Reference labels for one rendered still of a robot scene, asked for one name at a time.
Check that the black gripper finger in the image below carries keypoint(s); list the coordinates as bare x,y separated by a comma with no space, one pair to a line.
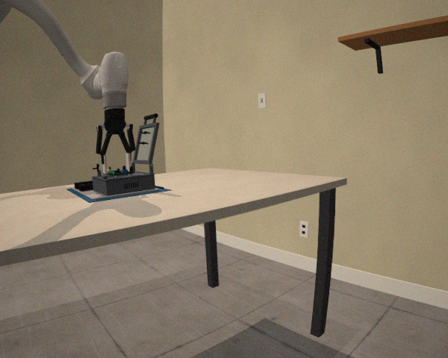
102,152
128,149

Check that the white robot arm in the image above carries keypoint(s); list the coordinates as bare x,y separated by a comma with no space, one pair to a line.
111,77

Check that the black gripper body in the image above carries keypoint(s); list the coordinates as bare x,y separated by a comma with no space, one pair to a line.
115,117

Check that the green circuit board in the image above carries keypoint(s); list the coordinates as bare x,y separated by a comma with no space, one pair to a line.
117,171

